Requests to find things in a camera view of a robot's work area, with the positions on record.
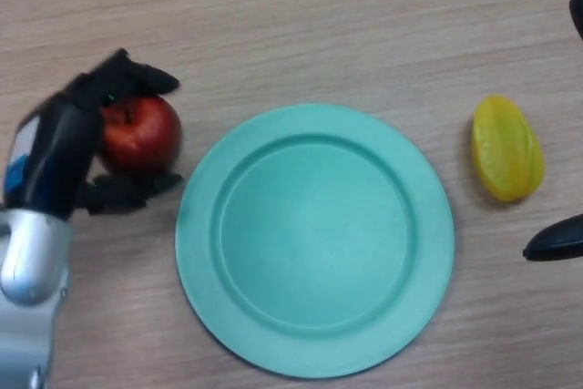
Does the green round plate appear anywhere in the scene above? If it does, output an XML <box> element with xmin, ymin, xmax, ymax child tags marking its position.
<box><xmin>175</xmin><ymin>103</ymin><xmax>456</xmax><ymax>379</ymax></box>

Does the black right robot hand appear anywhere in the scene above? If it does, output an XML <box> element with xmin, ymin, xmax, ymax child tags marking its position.
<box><xmin>522</xmin><ymin>0</ymin><xmax>583</xmax><ymax>263</ymax></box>

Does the yellow starfruit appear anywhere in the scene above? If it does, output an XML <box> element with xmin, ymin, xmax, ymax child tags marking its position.
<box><xmin>471</xmin><ymin>94</ymin><xmax>547</xmax><ymax>202</ymax></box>

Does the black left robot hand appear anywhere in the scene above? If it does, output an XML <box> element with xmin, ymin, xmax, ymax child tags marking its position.
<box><xmin>2</xmin><ymin>47</ymin><xmax>184</xmax><ymax>221</ymax></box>

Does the red apple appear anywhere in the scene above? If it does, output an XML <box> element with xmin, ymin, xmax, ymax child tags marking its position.
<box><xmin>97</xmin><ymin>96</ymin><xmax>183</xmax><ymax>178</ymax></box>

